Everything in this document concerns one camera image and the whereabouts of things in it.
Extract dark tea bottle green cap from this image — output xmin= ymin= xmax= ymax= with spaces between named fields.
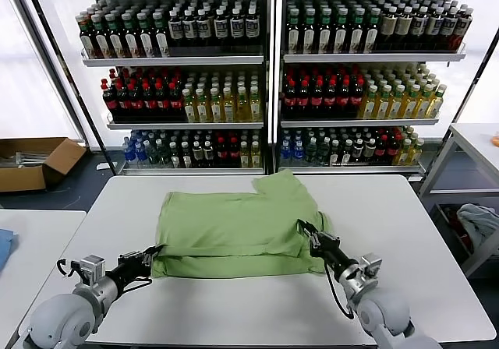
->
xmin=136 ymin=12 xmax=156 ymax=58
xmin=318 ymin=8 xmax=333 ymax=55
xmin=108 ymin=12 xmax=126 ymax=59
xmin=334 ymin=8 xmax=350 ymax=55
xmin=122 ymin=12 xmax=140 ymax=58
xmin=365 ymin=8 xmax=381 ymax=54
xmin=153 ymin=11 xmax=172 ymax=58
xmin=93 ymin=13 xmax=112 ymax=59
xmin=303 ymin=9 xmax=317 ymax=55
xmin=287 ymin=9 xmax=302 ymax=55
xmin=350 ymin=8 xmax=366 ymax=55

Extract black storage crate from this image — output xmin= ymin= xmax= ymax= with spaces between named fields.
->
xmin=432 ymin=203 xmax=475 ymax=264

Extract brown cardboard box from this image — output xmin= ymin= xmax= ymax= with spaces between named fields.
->
xmin=0 ymin=137 xmax=87 ymax=193

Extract blue folded cloth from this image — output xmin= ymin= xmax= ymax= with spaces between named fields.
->
xmin=0 ymin=227 xmax=19 ymax=274

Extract dark bottle white printed label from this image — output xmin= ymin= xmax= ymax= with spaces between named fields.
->
xmin=213 ymin=8 xmax=229 ymax=49
xmin=182 ymin=9 xmax=198 ymax=49
xmin=229 ymin=8 xmax=246 ymax=48
xmin=244 ymin=6 xmax=260 ymax=48
xmin=409 ymin=7 xmax=430 ymax=50
xmin=196 ymin=9 xmax=211 ymax=49
xmin=426 ymin=7 xmax=445 ymax=50
xmin=451 ymin=5 xmax=475 ymax=52
xmin=439 ymin=7 xmax=459 ymax=51
xmin=168 ymin=9 xmax=184 ymax=50

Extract black left camera cable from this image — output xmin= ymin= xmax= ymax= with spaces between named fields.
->
xmin=56 ymin=258 xmax=80 ymax=278

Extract grey crumpled cloth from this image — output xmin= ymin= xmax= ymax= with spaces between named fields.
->
xmin=455 ymin=203 xmax=499 ymax=263

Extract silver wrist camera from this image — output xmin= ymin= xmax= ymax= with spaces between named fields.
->
xmin=80 ymin=254 xmax=106 ymax=286
xmin=358 ymin=252 xmax=385 ymax=284

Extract silver metal parts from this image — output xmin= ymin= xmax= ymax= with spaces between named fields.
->
xmin=0 ymin=152 xmax=50 ymax=169

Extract dark bottle beige label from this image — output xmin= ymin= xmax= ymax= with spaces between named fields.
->
xmin=397 ymin=6 xmax=414 ymax=50
xmin=380 ymin=6 xmax=399 ymax=50

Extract red item in crate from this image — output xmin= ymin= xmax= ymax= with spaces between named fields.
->
xmin=448 ymin=207 xmax=471 ymax=249

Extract white metal shelf rack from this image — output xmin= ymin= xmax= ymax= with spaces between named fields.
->
xmin=272 ymin=0 xmax=496 ymax=178
xmin=53 ymin=0 xmax=274 ymax=177

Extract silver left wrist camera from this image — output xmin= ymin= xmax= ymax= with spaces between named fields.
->
xmin=80 ymin=254 xmax=106 ymax=286

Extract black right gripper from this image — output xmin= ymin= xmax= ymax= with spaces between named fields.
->
xmin=296 ymin=219 xmax=359 ymax=278

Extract black window post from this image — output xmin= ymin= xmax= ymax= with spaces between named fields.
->
xmin=19 ymin=0 xmax=120 ymax=173
xmin=477 ymin=29 xmax=499 ymax=81

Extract reddish tea bottle white label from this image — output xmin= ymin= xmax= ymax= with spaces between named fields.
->
xmin=79 ymin=13 xmax=97 ymax=60

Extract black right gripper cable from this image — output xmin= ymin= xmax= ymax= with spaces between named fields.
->
xmin=324 ymin=263 xmax=356 ymax=320

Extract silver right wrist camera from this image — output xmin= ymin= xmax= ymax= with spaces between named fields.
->
xmin=358 ymin=252 xmax=385 ymax=284

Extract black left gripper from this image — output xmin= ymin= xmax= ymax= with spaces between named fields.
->
xmin=104 ymin=245 xmax=165 ymax=288

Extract white side table grey frame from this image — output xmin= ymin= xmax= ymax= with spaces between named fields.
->
xmin=419 ymin=122 xmax=499 ymax=278

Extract cola bottle red cap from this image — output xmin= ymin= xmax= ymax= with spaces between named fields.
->
xmin=115 ymin=82 xmax=132 ymax=121
xmin=338 ymin=78 xmax=352 ymax=119
xmin=387 ymin=134 xmax=402 ymax=166
xmin=228 ymin=137 xmax=241 ymax=168
xmin=310 ymin=78 xmax=325 ymax=119
xmin=374 ymin=135 xmax=388 ymax=166
xmin=128 ymin=82 xmax=144 ymax=121
xmin=284 ymin=78 xmax=299 ymax=119
xmin=350 ymin=76 xmax=366 ymax=118
xmin=298 ymin=78 xmax=312 ymax=119
xmin=216 ymin=137 xmax=229 ymax=168
xmin=142 ymin=82 xmax=157 ymax=121
xmin=155 ymin=80 xmax=172 ymax=121
xmin=169 ymin=82 xmax=184 ymax=120
xmin=101 ymin=79 xmax=120 ymax=121
xmin=324 ymin=78 xmax=338 ymax=119

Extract green polo shirt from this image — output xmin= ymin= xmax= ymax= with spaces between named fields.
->
xmin=150 ymin=169 xmax=334 ymax=279

